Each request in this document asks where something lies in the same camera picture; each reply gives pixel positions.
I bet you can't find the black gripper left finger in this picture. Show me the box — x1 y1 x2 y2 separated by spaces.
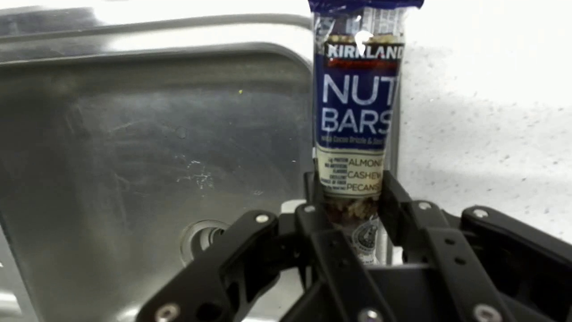
135 167 398 322

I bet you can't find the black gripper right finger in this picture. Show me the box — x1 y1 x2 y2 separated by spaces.
378 167 572 322

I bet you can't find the blue nut snack bar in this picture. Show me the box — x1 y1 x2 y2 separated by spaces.
306 0 428 264

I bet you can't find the stainless steel double sink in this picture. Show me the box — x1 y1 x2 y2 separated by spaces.
0 4 398 322

